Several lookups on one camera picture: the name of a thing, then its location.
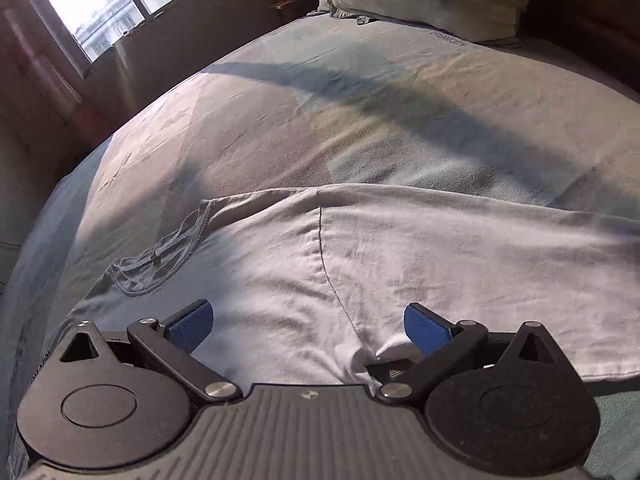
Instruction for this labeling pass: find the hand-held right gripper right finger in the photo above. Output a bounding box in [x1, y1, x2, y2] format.
[375, 302, 581, 406]

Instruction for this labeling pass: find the wooden bed headboard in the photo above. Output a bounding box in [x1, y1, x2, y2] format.
[517, 0, 640, 106]

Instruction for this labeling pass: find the pink patterned curtain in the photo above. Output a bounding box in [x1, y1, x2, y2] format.
[0, 7, 108, 156]

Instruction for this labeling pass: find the white printed t-shirt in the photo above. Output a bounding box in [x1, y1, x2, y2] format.
[12, 183, 640, 480]

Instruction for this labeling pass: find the beige printed pillow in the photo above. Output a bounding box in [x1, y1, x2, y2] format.
[317, 0, 533, 43]

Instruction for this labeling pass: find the bed with striped sheet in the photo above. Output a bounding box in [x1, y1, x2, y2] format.
[0, 10, 640, 480]

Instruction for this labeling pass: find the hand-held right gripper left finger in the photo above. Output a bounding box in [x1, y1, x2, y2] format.
[59, 300, 246, 407]

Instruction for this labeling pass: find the window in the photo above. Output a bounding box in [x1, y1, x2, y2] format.
[35, 0, 221, 78]

